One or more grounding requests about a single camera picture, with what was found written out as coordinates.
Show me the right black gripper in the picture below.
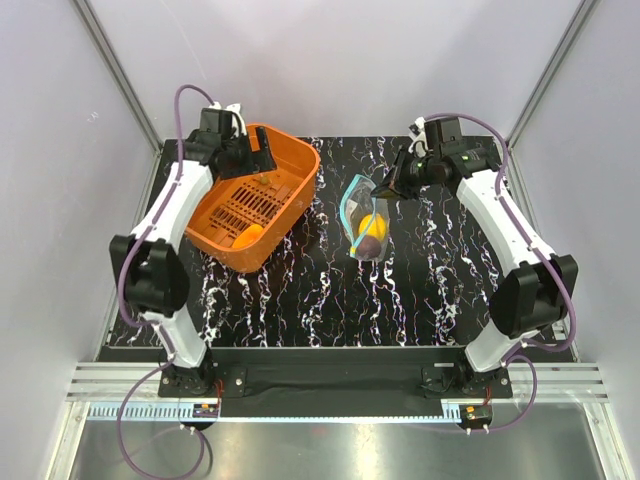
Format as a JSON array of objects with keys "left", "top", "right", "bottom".
[{"left": 370, "top": 146, "right": 439, "bottom": 202}]

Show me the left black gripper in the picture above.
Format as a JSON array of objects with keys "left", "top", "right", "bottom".
[{"left": 221, "top": 127, "right": 276, "bottom": 181}]

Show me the clear zip top bag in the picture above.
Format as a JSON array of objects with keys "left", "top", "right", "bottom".
[{"left": 339, "top": 174, "right": 390, "bottom": 262}]

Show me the yellow lemon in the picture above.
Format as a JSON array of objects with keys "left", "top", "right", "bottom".
[{"left": 358, "top": 213, "right": 388, "bottom": 242}]

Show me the orange plastic basket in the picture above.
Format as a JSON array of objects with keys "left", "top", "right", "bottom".
[{"left": 185, "top": 124, "right": 320, "bottom": 273}]

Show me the dark red plum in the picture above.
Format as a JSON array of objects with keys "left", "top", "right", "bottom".
[{"left": 356, "top": 235, "right": 382, "bottom": 260}]

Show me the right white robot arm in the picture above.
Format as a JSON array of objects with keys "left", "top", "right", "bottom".
[{"left": 371, "top": 148, "right": 578, "bottom": 397}]

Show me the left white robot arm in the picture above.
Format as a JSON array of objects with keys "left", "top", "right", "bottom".
[{"left": 109, "top": 126, "right": 276, "bottom": 396}]

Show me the orange carrot piece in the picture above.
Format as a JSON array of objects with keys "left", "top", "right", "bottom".
[{"left": 232, "top": 224, "right": 264, "bottom": 249}]

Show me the right connector box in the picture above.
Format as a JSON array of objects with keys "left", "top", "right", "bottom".
[{"left": 460, "top": 404, "right": 493, "bottom": 429}]

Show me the connector box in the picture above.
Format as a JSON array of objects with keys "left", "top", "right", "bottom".
[
  {"left": 193, "top": 399, "right": 221, "bottom": 419},
  {"left": 460, "top": 404, "right": 493, "bottom": 429}
]

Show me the left connector box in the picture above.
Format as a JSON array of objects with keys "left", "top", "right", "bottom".
[{"left": 193, "top": 399, "right": 221, "bottom": 419}]

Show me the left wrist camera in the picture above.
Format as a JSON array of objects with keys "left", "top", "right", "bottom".
[{"left": 196, "top": 103, "right": 247, "bottom": 146}]

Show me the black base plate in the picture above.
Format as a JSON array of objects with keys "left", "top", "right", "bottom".
[{"left": 159, "top": 346, "right": 512, "bottom": 400}]

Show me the aluminium frame rail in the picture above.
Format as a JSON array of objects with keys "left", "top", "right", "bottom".
[{"left": 66, "top": 361, "right": 608, "bottom": 403}]

